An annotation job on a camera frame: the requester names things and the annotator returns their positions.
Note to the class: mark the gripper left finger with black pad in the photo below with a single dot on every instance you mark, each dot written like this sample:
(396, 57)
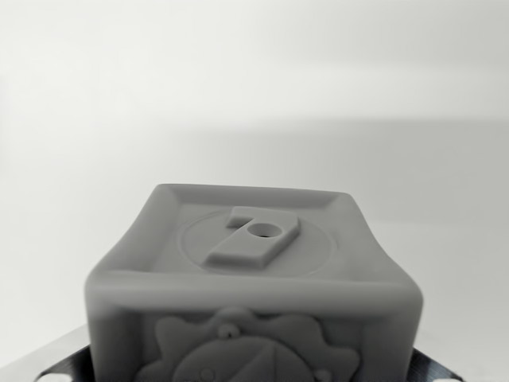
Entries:
(63, 364)

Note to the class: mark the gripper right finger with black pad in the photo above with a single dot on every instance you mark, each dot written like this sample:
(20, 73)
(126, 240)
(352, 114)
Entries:
(449, 362)

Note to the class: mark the grey embossed rubber cube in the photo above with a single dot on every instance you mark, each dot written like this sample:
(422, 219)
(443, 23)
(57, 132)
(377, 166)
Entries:
(254, 290)

